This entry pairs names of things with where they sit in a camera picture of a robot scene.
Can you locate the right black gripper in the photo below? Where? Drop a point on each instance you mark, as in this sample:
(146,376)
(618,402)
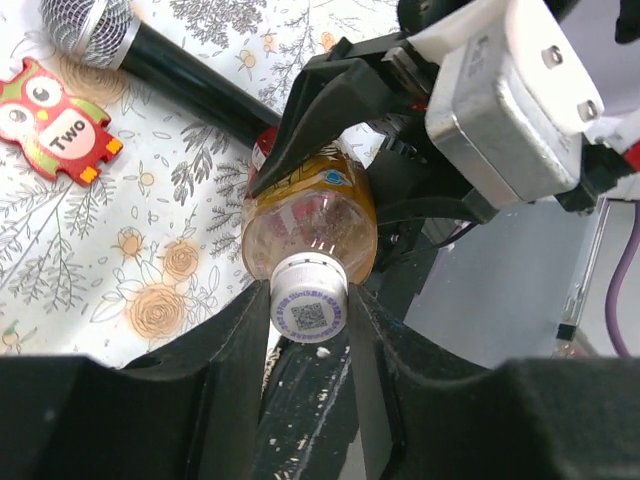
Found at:
(386,84)

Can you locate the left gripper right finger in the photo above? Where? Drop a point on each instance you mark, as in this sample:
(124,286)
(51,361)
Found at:
(425,413)

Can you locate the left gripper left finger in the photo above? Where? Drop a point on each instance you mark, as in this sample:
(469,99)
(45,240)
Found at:
(188,410)

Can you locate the brown tea bottle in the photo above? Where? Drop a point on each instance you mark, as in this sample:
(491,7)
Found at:
(324,205)

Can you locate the white tea bottle cap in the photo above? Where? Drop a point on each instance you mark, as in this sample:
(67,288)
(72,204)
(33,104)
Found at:
(309,297)

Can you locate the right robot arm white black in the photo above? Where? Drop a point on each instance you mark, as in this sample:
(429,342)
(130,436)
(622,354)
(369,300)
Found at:
(485,104)

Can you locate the black front base bar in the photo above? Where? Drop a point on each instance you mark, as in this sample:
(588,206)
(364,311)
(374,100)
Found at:
(308,426)

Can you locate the floral patterned table mat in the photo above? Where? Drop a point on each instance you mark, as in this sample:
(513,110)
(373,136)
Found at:
(152,248)

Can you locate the red owl wooden block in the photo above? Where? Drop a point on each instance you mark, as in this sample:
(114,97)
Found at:
(56,131)

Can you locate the black silver microphone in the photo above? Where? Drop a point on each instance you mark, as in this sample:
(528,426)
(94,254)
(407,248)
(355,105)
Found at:
(108,35)

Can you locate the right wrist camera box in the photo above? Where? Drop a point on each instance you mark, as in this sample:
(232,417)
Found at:
(511,100)

